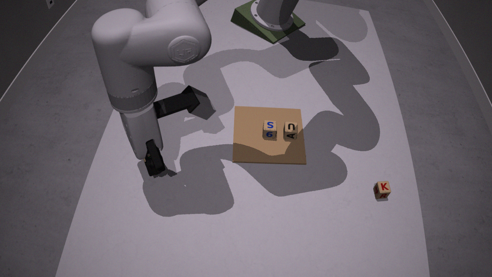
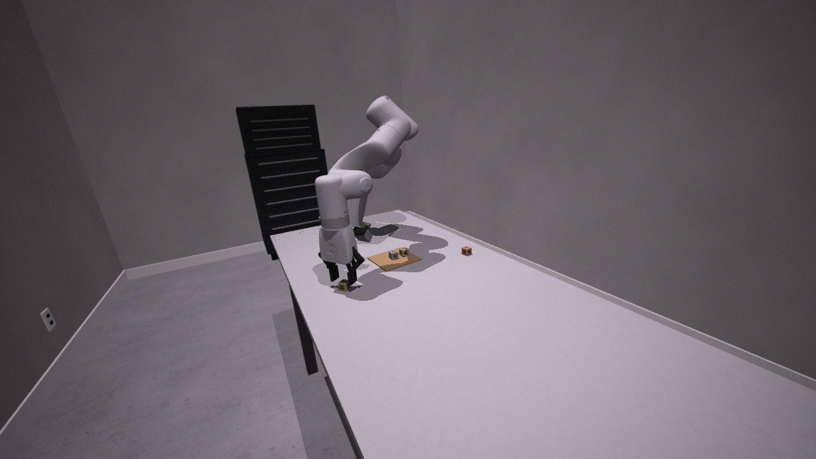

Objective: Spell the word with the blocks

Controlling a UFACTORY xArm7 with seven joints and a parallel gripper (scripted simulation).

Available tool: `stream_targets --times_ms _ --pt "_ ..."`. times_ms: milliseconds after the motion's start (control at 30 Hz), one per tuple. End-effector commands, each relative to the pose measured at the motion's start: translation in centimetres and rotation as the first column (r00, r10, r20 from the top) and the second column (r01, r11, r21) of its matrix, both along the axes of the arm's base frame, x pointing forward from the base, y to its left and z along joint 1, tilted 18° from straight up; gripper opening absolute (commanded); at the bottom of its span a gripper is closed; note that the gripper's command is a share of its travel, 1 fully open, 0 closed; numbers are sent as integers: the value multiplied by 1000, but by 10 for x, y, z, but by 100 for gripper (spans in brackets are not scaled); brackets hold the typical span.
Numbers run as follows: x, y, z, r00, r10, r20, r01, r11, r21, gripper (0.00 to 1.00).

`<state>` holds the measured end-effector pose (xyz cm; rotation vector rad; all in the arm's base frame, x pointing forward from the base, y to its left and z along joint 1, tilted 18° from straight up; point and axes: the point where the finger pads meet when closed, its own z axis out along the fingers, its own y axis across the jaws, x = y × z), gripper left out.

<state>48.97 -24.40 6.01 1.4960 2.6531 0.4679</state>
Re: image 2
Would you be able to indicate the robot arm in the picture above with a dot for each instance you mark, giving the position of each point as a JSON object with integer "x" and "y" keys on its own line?
{"x": 342, "y": 193}

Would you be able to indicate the tan flat square mat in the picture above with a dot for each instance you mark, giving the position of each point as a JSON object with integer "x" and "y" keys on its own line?
{"x": 383, "y": 261}

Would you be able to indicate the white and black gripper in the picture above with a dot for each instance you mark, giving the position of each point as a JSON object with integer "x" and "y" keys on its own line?
{"x": 339, "y": 246}

